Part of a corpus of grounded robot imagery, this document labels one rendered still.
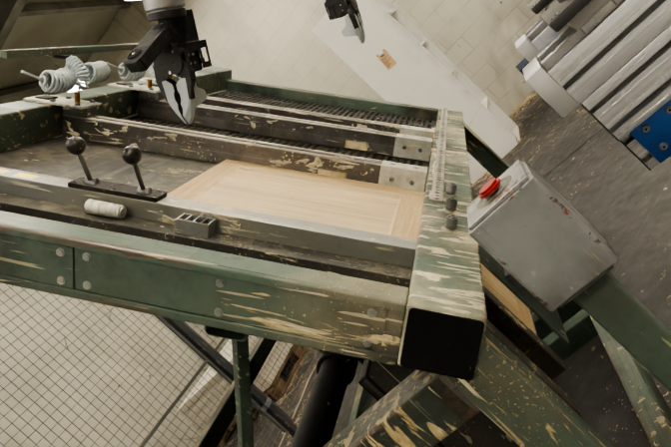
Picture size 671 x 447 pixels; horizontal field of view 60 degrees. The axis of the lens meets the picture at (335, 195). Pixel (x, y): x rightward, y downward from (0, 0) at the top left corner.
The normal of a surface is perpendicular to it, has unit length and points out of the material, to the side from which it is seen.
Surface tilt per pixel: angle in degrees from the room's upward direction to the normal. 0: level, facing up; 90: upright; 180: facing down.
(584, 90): 90
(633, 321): 90
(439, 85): 90
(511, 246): 90
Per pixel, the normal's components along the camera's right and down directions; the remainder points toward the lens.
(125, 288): -0.19, 0.27
